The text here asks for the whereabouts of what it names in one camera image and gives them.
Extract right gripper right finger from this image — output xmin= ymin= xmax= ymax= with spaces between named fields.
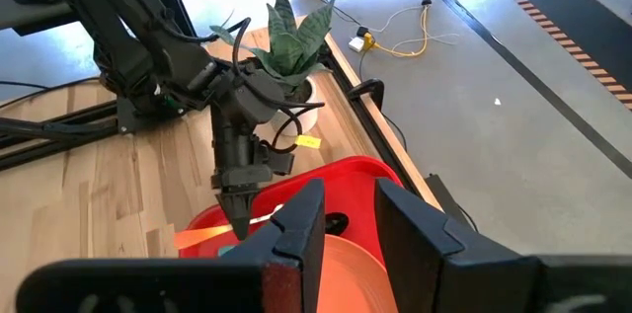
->
xmin=374 ymin=177 xmax=539 ymax=313

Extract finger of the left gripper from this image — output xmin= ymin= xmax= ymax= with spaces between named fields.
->
xmin=237 ymin=192 xmax=260 ymax=242
xmin=216 ymin=193 xmax=241 ymax=238

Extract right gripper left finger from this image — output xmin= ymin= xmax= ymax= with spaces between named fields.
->
xmin=221 ymin=178 xmax=328 ymax=313

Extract orange round plate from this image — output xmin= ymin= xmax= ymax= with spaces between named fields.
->
xmin=315 ymin=233 xmax=400 ymax=313

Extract red plastic tray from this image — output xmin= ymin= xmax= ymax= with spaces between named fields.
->
xmin=178 ymin=154 xmax=405 ymax=268

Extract white plant pot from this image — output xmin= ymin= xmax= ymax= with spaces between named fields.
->
xmin=269 ymin=74 xmax=321 ymax=137

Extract green snake plant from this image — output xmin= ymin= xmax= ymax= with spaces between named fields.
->
xmin=208 ymin=0 xmax=343 ymax=88

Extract black table clamp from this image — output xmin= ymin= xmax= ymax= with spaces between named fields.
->
xmin=347 ymin=78 xmax=386 ymax=107

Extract black mat striped edge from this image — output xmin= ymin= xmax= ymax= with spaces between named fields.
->
xmin=513 ymin=0 xmax=632 ymax=113

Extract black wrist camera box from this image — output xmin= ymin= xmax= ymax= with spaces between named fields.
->
xmin=269 ymin=151 xmax=296 ymax=177

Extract yellow cable tag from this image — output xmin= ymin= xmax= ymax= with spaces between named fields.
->
xmin=294 ymin=134 xmax=323 ymax=151

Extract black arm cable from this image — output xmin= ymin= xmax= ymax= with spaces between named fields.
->
xmin=162 ymin=16 xmax=327 ymax=155

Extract black aluminium rail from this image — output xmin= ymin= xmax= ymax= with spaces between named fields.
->
xmin=0 ymin=100 xmax=120 ymax=172

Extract yellow floor cable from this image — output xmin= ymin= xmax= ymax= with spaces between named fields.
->
xmin=362 ymin=0 xmax=461 ymax=59

